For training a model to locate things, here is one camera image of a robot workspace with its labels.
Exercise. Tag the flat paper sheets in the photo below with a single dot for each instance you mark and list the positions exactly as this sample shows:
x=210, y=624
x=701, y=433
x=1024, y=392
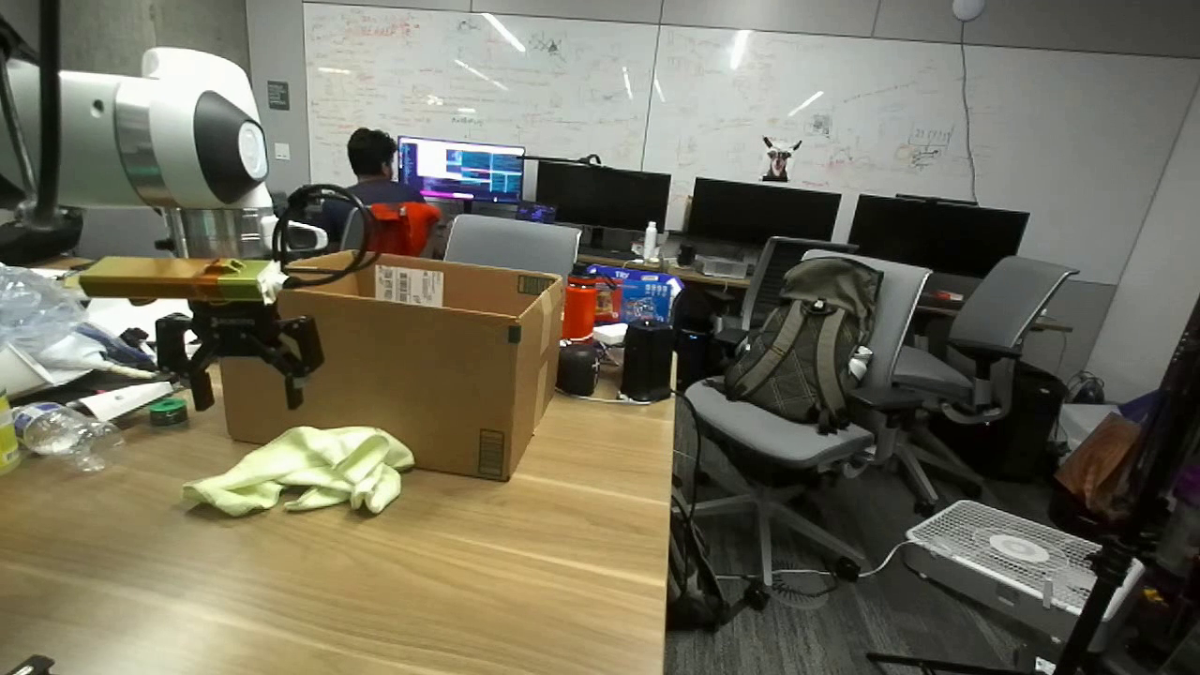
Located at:
x=119, y=325

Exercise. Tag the yellow green wrist camera bar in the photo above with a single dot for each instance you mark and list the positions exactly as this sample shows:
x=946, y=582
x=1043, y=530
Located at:
x=151, y=279

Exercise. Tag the brown bag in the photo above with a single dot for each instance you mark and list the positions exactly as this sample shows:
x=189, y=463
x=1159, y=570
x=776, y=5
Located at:
x=1099, y=457

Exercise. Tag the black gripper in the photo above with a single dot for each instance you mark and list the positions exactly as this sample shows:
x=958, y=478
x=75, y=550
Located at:
x=238, y=333

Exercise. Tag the lit blue purple monitor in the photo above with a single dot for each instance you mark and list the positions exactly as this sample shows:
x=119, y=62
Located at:
x=469, y=169

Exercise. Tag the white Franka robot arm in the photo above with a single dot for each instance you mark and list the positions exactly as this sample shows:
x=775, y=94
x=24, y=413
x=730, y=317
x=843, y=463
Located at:
x=161, y=132

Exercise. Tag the orange red container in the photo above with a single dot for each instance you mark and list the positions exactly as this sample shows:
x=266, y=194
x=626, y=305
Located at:
x=580, y=310

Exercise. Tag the white plastic case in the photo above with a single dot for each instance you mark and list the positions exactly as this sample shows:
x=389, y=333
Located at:
x=1015, y=563

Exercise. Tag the clear plastic water bottle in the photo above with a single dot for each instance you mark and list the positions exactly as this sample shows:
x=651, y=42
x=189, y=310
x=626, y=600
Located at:
x=51, y=428

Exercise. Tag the laptop with purple screen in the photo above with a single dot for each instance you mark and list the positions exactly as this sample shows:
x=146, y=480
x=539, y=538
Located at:
x=521, y=212

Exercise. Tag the crumpled whitish plastic bag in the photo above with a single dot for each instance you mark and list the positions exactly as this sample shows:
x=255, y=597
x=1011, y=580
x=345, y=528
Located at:
x=33, y=314

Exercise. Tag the small white bottle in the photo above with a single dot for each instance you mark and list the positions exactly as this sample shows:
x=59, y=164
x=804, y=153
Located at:
x=651, y=242

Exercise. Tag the white round wall dome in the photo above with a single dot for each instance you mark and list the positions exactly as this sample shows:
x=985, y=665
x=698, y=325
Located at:
x=966, y=5

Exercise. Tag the black bag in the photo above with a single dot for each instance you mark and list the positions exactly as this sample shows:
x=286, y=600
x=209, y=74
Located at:
x=40, y=238

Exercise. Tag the orange red jacket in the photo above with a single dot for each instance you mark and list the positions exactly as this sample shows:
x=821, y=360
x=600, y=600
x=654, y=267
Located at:
x=401, y=228

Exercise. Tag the olive grey backpack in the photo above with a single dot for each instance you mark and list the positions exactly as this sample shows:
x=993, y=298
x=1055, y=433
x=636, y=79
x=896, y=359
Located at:
x=800, y=352

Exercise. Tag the blue printed box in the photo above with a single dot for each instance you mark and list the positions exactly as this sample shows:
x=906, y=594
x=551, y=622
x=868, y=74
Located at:
x=644, y=298

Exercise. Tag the pale lime cloth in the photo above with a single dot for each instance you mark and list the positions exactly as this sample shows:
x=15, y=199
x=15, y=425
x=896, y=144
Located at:
x=301, y=470

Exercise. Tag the white wall switch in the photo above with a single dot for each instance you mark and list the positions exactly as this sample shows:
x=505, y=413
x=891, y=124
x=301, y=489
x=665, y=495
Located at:
x=284, y=153

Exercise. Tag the light grey office chair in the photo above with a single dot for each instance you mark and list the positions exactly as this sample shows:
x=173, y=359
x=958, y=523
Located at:
x=763, y=433

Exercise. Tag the white wall whiteboard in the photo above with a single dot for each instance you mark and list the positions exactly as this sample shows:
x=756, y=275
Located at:
x=753, y=99

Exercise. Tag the black cylinder cup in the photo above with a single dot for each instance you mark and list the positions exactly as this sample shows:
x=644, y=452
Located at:
x=646, y=360

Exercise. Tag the dark wall sign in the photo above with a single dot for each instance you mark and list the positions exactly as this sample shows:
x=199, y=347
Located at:
x=278, y=94

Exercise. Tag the brown cardboard box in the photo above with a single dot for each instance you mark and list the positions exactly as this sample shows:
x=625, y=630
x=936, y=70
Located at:
x=398, y=377

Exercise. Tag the small llama figurine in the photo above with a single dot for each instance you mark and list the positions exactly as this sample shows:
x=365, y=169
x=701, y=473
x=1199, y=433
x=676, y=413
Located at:
x=781, y=160

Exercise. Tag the grey padded chair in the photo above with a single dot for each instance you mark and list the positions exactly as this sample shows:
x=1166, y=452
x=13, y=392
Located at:
x=510, y=247

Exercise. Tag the grey mesh office chair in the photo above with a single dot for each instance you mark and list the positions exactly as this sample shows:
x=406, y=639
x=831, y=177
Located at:
x=1015, y=305

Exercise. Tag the black desktop tower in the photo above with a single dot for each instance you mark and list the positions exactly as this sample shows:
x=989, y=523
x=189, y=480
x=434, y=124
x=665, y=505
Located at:
x=1034, y=433

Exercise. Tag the person in dark shirt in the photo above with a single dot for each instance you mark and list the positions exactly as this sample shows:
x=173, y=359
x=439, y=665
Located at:
x=373, y=157

